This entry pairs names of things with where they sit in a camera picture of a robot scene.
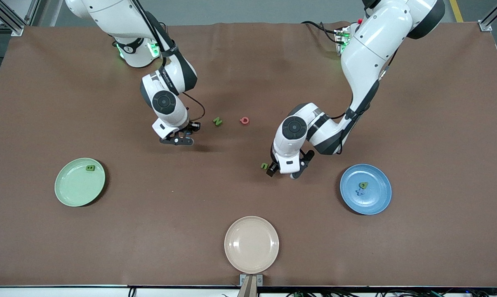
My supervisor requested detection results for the beige plate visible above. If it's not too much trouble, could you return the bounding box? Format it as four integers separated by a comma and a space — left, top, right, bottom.
224, 216, 280, 274

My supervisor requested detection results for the brown table cover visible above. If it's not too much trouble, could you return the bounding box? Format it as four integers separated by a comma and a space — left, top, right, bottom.
0, 21, 497, 288

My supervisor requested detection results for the blue plate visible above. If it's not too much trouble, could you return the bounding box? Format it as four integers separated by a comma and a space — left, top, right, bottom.
340, 164, 392, 215

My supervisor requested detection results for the green plate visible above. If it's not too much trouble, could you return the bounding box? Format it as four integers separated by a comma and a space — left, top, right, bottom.
54, 158, 106, 207

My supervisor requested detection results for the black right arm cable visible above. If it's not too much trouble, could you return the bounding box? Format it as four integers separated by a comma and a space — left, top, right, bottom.
127, 0, 206, 123

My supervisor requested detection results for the metal table edge bracket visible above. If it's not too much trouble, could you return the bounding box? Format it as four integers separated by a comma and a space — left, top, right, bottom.
240, 274, 264, 297

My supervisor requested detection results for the black arm base cable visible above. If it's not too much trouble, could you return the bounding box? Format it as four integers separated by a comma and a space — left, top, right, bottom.
301, 21, 340, 44

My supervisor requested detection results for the table edge rail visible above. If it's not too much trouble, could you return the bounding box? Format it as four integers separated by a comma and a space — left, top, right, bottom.
0, 285, 497, 297

